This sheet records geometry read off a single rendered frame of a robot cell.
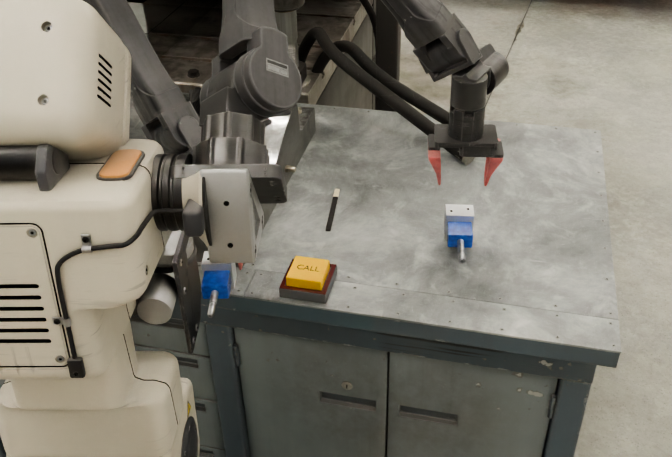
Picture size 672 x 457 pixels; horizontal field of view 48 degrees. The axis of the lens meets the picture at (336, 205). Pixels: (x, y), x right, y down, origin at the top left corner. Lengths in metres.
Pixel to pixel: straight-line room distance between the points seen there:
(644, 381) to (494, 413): 0.97
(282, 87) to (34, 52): 0.27
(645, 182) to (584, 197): 1.67
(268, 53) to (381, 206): 0.65
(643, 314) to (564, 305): 1.29
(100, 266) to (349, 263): 0.63
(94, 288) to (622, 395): 1.74
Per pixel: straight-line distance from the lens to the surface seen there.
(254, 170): 0.81
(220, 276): 1.26
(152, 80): 1.16
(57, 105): 0.77
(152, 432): 1.03
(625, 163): 3.32
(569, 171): 1.63
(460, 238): 1.34
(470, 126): 1.24
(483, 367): 1.36
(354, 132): 1.72
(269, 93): 0.86
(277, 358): 1.45
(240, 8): 0.92
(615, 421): 2.23
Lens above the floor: 1.63
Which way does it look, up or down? 34 degrees down
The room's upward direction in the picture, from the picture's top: 1 degrees counter-clockwise
